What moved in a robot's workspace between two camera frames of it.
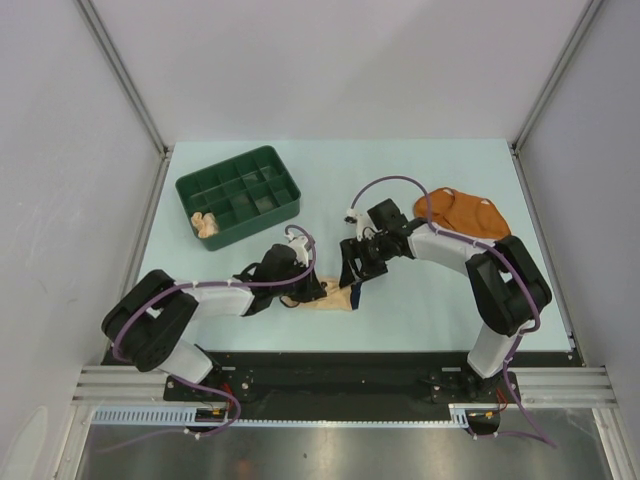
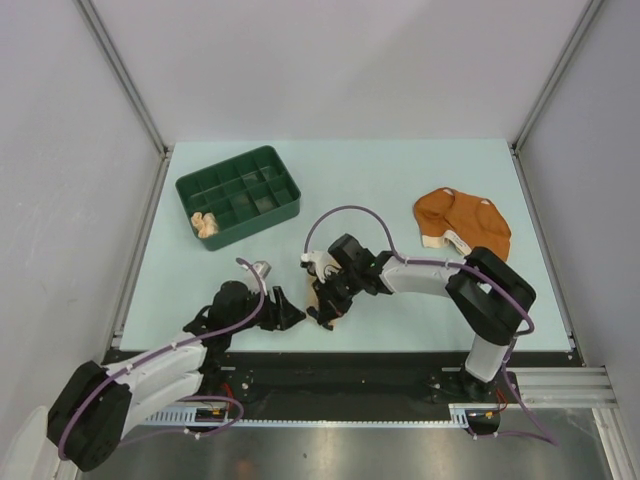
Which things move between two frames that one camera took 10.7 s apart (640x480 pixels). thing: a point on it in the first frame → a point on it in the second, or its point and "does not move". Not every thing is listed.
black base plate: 341,379 does not move
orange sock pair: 458,211 does not move
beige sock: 206,225 does not move
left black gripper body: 299,290 → 270,318
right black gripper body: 373,254 → 338,291
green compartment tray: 247,193 does not move
